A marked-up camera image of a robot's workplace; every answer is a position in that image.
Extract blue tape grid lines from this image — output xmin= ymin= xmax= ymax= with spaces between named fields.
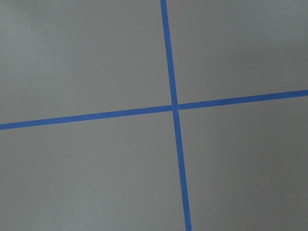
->
xmin=0 ymin=0 xmax=308 ymax=231

